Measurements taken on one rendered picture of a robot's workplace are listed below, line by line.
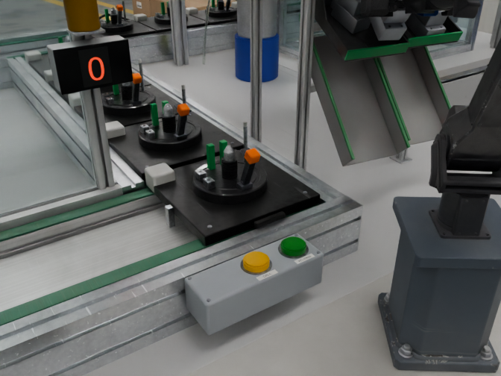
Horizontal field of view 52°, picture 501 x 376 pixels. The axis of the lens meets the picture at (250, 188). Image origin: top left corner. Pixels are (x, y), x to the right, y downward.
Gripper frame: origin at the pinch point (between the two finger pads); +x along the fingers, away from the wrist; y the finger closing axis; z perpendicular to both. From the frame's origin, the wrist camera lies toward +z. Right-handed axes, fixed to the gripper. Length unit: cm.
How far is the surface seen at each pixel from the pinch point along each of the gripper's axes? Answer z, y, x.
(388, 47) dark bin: -7.6, -0.4, 2.8
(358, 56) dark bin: -8.9, 5.4, 3.1
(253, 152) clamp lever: -23.9, 26.4, 1.1
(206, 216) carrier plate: -34.4, 34.7, 2.8
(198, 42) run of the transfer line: 2, 4, 135
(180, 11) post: 12, 14, 119
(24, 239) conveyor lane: -37, 64, 12
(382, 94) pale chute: -16.3, -5.0, 11.9
